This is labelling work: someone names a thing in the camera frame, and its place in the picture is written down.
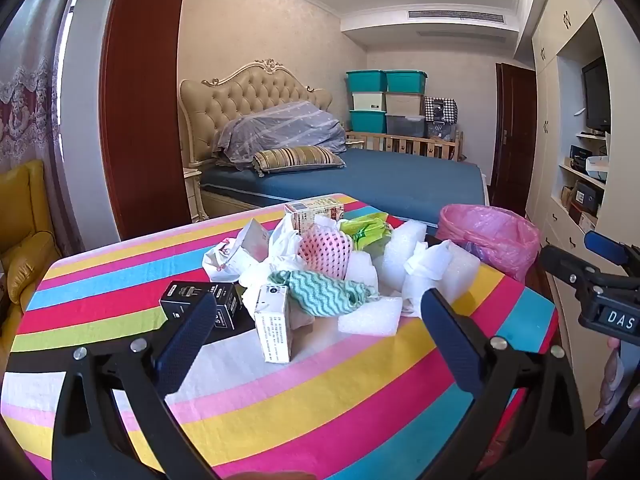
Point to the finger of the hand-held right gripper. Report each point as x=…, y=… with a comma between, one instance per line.
x=602, y=245
x=565, y=265

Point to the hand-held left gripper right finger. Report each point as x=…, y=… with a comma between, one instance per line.
x=445, y=340

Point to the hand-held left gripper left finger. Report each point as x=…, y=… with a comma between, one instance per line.
x=187, y=340

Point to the pink bin with plastic liner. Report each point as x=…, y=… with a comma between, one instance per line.
x=500, y=240

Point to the green plastic wrapper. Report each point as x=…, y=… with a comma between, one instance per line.
x=367, y=232

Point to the white thin plastic bag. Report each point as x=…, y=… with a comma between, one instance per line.
x=285, y=245

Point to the pink foam fruit net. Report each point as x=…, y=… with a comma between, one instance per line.
x=325, y=252

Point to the beige printed carton box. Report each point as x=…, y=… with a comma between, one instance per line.
x=315, y=212

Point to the person's right hand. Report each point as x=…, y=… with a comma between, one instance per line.
x=612, y=375

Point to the black cardboard box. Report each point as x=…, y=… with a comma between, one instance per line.
x=175, y=305

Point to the black safe box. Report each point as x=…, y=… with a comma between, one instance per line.
x=585, y=197

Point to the white shelf box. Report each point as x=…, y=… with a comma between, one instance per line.
x=597, y=167

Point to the white red-printed plastic bag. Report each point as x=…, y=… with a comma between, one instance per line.
x=220, y=265

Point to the small white printed box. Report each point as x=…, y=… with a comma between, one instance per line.
x=272, y=330

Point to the black shelf box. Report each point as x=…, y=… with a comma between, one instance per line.
x=579, y=156

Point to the white box with silver inside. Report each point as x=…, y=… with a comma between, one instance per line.
x=252, y=247

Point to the green wavy patterned cloth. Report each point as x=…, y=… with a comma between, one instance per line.
x=320, y=292

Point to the dark brown room door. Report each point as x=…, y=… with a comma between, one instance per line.
x=515, y=135

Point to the colourful striped tablecloth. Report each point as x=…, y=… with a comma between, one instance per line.
x=310, y=410

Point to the cream nightstand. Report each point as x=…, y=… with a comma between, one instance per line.
x=195, y=195

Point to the black television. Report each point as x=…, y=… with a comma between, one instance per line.
x=596, y=95

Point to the bed with blue sheet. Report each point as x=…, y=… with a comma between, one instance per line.
x=390, y=180

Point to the yellow leather armchair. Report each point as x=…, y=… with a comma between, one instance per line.
x=30, y=220

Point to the black white checkered bag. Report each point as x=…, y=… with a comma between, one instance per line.
x=440, y=109

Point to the wooden cot railing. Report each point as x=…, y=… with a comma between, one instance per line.
x=400, y=142

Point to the gold striped pillow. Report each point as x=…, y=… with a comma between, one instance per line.
x=295, y=157

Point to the grey-blue striped duvet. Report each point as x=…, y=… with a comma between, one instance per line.
x=280, y=130

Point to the reddish brown wooden panel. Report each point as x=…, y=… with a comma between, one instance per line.
x=145, y=110

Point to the beige tufted bed headboard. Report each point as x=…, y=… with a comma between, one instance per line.
x=240, y=95

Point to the stack of plastic storage boxes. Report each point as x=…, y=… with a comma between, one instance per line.
x=370, y=82

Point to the ceiling air vent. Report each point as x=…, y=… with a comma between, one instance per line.
x=455, y=16

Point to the lace patterned curtain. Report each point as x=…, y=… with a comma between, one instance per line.
x=25, y=100

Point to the cream built-in wall cabinet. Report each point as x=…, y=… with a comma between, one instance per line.
x=547, y=110

